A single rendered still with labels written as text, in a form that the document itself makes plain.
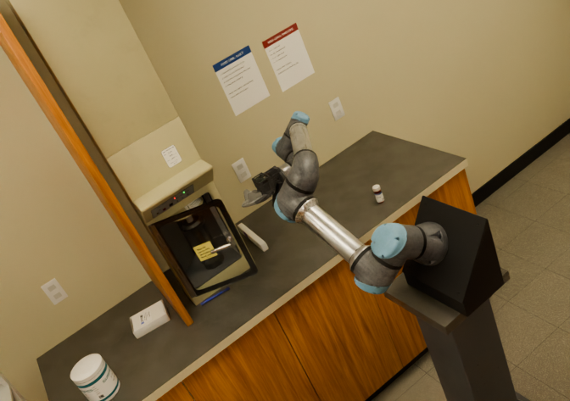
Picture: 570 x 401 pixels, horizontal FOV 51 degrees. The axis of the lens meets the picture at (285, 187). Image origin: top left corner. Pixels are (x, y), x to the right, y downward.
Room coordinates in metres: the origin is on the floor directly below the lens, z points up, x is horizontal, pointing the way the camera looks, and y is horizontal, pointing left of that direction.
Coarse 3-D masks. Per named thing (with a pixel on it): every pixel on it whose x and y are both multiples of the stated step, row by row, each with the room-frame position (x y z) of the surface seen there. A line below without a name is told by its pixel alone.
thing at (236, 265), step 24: (192, 216) 2.08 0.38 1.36; (216, 216) 2.07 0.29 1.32; (168, 240) 2.10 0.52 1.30; (192, 240) 2.09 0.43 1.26; (216, 240) 2.08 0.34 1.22; (240, 240) 2.07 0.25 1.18; (192, 264) 2.09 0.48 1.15; (216, 264) 2.08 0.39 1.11; (240, 264) 2.07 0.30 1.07; (216, 288) 2.09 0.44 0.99
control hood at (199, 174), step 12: (192, 168) 2.17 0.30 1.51; (204, 168) 2.12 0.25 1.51; (168, 180) 2.16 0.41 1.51; (180, 180) 2.11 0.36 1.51; (192, 180) 2.08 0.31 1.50; (204, 180) 2.14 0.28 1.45; (156, 192) 2.09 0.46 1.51; (168, 192) 2.05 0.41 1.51; (144, 204) 2.04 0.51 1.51; (156, 204) 2.03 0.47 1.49; (144, 216) 2.04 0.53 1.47; (156, 216) 2.10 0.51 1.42
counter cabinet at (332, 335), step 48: (432, 192) 2.25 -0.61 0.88; (336, 288) 2.04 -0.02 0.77; (288, 336) 1.94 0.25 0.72; (336, 336) 2.00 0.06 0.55; (384, 336) 2.08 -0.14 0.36; (192, 384) 1.79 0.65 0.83; (240, 384) 1.84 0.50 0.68; (288, 384) 1.90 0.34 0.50; (336, 384) 1.97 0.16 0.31; (384, 384) 2.11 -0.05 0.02
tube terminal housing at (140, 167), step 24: (144, 144) 2.16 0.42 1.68; (168, 144) 2.19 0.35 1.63; (192, 144) 2.22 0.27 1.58; (120, 168) 2.12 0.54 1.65; (144, 168) 2.15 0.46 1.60; (168, 168) 2.17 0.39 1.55; (144, 192) 2.13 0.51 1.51; (216, 192) 2.22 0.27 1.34; (168, 216) 2.14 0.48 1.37; (168, 264) 2.18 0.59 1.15
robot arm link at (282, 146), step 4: (284, 136) 2.29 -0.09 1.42; (276, 140) 2.33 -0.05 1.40; (280, 140) 2.32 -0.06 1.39; (284, 140) 2.29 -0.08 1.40; (288, 140) 2.27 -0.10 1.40; (272, 144) 2.33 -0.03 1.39; (276, 144) 2.32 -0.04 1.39; (280, 144) 2.30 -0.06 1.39; (284, 144) 2.28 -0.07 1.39; (288, 144) 2.27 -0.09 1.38; (272, 148) 2.33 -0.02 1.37; (276, 148) 2.31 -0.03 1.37; (280, 148) 2.29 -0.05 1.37; (284, 148) 2.28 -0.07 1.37; (288, 148) 2.27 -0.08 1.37; (292, 148) 2.27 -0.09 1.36; (276, 152) 2.31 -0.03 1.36; (280, 152) 2.29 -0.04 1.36; (284, 152) 2.27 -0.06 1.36; (288, 152) 2.26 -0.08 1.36; (280, 156) 2.29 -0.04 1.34; (284, 156) 2.26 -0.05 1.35; (284, 160) 2.27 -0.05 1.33
